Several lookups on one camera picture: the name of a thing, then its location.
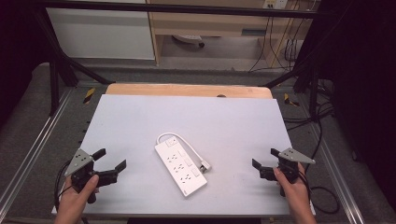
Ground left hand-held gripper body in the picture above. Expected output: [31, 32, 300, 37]
[64, 148, 120, 204]

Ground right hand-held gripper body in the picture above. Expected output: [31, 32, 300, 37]
[260, 147, 316, 198]

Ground white power strip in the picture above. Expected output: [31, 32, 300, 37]
[154, 137, 208, 198]

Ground person's right hand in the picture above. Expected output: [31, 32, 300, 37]
[273, 162, 313, 217]

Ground person's left hand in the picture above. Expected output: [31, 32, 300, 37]
[55, 175, 101, 217]

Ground white plug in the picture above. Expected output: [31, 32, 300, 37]
[199, 160, 212, 174]

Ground wooden table board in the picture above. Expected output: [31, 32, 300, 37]
[105, 82, 274, 100]

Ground black curtain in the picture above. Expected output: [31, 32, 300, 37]
[0, 0, 52, 129]
[317, 0, 396, 214]

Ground white cabinet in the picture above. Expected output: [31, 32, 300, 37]
[46, 7, 156, 61]

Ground white chair base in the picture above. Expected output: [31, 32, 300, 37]
[172, 34, 206, 49]

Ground light wooden desk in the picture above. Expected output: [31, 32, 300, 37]
[146, 0, 314, 67]

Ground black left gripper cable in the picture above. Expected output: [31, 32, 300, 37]
[53, 160, 73, 213]

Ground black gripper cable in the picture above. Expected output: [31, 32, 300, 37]
[53, 160, 73, 213]
[304, 120, 341, 216]

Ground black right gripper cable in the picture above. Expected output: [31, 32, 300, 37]
[304, 120, 341, 216]

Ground aluminium floor rail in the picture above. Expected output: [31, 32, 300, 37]
[306, 122, 366, 224]
[0, 88, 75, 214]

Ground black floor cable bundle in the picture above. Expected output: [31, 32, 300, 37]
[282, 77, 336, 133]

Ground white power strip cable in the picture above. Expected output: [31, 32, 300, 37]
[156, 132, 206, 166]

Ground black hanging cables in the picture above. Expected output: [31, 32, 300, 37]
[247, 16, 302, 73]

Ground white wall socket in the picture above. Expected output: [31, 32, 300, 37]
[262, 0, 290, 10]

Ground black metal frame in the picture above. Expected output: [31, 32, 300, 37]
[31, 0, 331, 121]

